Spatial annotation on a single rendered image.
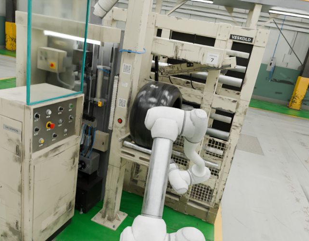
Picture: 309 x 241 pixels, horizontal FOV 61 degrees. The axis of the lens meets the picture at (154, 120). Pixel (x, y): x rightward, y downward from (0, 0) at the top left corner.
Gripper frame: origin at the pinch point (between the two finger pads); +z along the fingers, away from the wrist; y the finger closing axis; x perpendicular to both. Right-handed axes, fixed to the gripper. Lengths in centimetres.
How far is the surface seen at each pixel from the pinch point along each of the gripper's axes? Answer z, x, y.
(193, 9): 799, 425, 290
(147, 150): 9.5, -8.5, 14.6
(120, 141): 23.6, -26.9, 10.9
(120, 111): 45.1, -19.7, -2.4
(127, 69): 57, -6, -34
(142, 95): 29.9, -3.4, -26.5
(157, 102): 19.9, 4.9, -25.9
